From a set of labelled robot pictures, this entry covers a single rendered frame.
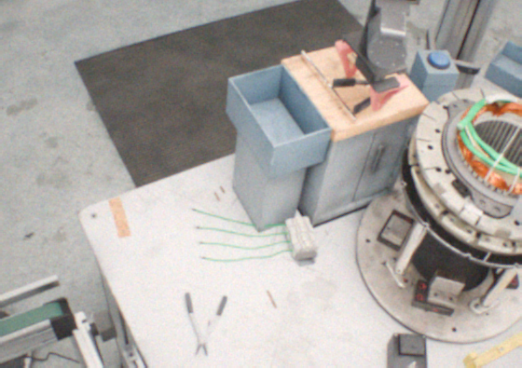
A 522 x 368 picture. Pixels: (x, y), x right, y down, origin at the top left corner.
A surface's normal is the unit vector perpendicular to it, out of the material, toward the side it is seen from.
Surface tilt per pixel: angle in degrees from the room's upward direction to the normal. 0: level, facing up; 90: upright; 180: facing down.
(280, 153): 90
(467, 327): 0
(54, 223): 0
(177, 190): 0
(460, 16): 90
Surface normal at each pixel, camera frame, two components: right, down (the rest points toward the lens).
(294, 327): 0.09, -0.63
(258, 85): 0.44, 0.72
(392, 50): -0.15, 0.78
